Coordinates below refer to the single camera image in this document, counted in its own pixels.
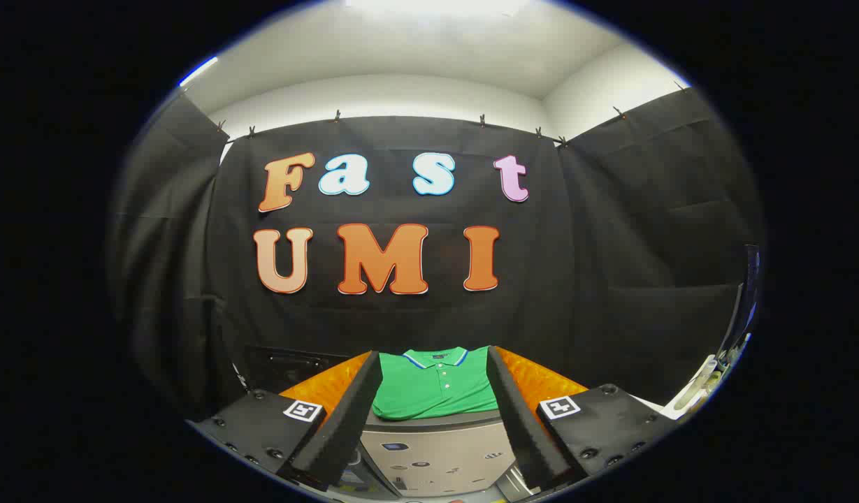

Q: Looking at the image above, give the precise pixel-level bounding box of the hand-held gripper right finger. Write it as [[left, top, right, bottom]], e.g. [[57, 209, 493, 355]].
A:
[[486, 345, 681, 491]]

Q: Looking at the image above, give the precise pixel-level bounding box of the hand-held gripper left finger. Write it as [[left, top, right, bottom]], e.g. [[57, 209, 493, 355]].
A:
[[190, 351, 385, 491]]

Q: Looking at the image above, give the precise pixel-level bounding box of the grey washing machine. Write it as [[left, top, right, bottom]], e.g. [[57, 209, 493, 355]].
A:
[[331, 447, 402, 501]]

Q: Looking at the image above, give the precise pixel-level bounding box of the green polo shirt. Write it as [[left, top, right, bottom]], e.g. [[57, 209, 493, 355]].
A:
[[372, 347, 500, 421]]

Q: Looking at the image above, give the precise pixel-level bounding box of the grey cabinet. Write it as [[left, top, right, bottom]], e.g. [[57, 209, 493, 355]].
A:
[[359, 409, 524, 498]]

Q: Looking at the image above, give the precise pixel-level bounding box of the black backdrop cloth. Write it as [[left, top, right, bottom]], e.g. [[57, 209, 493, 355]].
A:
[[108, 87, 765, 420]]

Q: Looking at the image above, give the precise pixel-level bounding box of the white paper sheet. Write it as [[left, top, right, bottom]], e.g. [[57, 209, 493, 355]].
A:
[[628, 355, 725, 421]]

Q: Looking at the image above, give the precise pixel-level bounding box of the row of black cloth clips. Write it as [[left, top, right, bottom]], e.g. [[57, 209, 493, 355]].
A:
[[216, 80, 688, 149]]

